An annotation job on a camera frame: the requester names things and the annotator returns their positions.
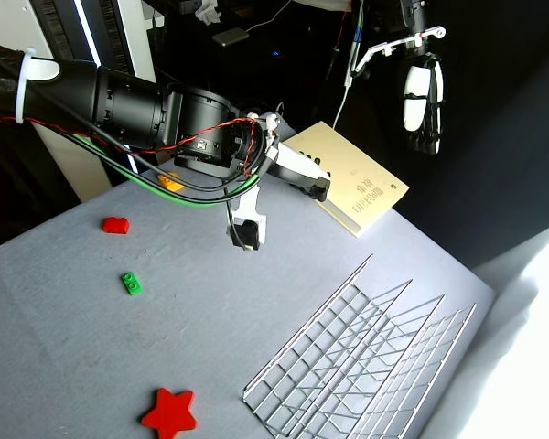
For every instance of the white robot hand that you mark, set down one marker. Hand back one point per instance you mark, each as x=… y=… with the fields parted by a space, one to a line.
x=302 y=167
x=415 y=100

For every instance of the beige paperback book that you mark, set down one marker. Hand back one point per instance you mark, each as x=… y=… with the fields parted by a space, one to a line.
x=366 y=183

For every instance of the orange toy block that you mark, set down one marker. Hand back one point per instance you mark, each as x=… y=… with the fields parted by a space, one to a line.
x=171 y=184

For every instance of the grey flat device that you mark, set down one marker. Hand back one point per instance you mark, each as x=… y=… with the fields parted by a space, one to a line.
x=230 y=36

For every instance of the crumpled white paper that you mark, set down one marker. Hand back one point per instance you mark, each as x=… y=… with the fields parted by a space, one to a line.
x=208 y=11

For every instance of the red toy block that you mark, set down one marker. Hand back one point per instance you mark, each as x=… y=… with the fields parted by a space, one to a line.
x=115 y=225

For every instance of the green toy brick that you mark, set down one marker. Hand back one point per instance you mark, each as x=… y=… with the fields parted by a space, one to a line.
x=132 y=283

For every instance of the red star block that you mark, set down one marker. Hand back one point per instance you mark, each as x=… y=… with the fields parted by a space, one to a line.
x=169 y=411

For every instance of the white curtain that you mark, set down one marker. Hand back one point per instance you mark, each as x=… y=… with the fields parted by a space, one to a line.
x=521 y=366

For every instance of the white black robot column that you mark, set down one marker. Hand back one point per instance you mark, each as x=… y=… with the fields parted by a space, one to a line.
x=9 y=23

